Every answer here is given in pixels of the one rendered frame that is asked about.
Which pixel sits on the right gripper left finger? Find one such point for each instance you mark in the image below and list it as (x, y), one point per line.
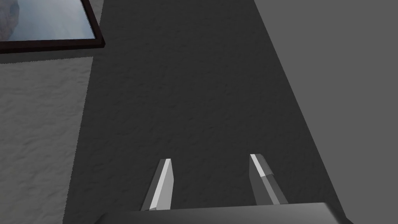
(161, 189)

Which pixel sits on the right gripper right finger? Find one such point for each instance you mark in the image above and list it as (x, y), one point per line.
(264, 186)

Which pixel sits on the dark framed wall picture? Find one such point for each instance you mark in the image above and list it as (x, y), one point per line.
(46, 18)

